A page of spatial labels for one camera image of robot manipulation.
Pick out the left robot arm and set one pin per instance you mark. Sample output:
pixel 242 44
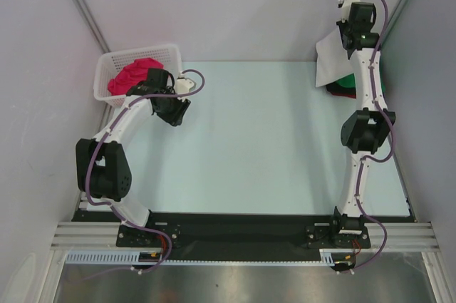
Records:
pixel 103 171

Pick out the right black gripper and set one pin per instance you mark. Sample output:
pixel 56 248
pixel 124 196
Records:
pixel 341 27

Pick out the white cable duct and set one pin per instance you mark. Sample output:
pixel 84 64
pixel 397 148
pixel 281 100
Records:
pixel 338 256
pixel 98 257

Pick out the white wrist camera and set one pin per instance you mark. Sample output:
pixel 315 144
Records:
pixel 344 7
pixel 183 85

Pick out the white t shirt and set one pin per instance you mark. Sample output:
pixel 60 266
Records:
pixel 332 62

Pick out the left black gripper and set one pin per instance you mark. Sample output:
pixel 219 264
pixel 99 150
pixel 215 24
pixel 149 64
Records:
pixel 175 118

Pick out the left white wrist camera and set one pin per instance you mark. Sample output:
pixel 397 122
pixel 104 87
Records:
pixel 183 85

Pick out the red folded t shirt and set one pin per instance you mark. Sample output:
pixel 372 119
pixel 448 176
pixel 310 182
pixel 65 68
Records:
pixel 343 95

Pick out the right white cable duct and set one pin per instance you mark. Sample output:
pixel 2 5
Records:
pixel 338 256

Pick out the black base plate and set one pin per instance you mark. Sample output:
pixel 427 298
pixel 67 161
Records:
pixel 244 238

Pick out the green folded t shirt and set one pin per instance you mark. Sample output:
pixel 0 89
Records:
pixel 348 82

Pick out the aluminium frame rail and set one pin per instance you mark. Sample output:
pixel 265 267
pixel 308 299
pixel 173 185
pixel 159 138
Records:
pixel 401 237

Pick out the white plastic basket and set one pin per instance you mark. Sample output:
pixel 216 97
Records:
pixel 110 64

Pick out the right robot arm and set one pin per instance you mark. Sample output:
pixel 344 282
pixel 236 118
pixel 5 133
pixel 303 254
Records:
pixel 368 127

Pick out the left aluminium corner post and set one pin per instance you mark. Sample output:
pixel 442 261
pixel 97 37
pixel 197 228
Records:
pixel 86 14

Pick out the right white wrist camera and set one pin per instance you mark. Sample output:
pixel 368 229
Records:
pixel 344 7

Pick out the pink red t shirt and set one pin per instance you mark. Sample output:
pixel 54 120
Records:
pixel 131 75

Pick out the black folded t shirt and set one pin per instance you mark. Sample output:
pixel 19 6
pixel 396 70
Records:
pixel 335 88

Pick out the left white cable duct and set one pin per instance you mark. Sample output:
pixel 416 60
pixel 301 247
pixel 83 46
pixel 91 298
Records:
pixel 98 257

